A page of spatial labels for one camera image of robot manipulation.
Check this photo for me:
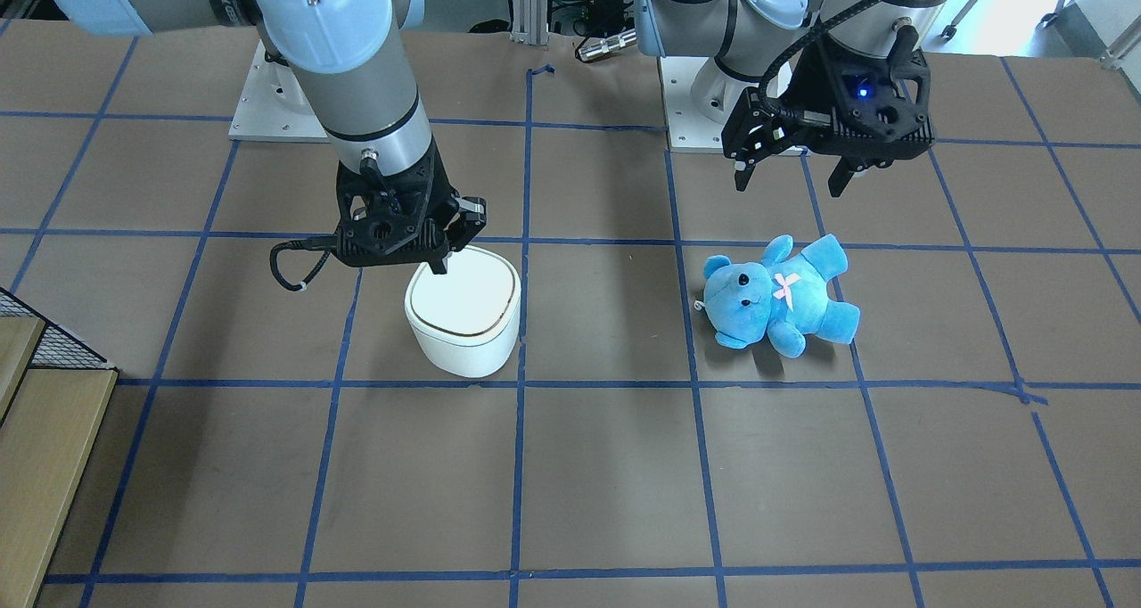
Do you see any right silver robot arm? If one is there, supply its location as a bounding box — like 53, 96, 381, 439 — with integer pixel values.
52, 0, 488, 292

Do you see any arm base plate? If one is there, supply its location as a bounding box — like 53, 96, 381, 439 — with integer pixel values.
657, 56, 756, 154
228, 39, 402, 144

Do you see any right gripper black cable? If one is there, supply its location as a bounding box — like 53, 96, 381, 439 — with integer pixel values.
270, 236, 341, 292

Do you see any white lidded trash can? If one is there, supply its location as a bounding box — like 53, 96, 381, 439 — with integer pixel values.
404, 245, 521, 378

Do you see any blue teddy bear plush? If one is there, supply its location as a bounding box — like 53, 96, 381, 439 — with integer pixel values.
694, 234, 861, 357

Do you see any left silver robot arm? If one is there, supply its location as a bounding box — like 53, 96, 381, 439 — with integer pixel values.
633, 0, 947, 197

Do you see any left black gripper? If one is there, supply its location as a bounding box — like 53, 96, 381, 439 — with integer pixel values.
721, 34, 936, 198

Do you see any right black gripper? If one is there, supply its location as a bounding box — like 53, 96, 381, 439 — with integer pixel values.
333, 144, 488, 275

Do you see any aluminium frame post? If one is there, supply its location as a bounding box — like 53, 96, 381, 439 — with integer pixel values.
508, 0, 553, 48

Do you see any silver cylindrical connector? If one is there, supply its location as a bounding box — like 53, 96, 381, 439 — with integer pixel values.
574, 29, 638, 64

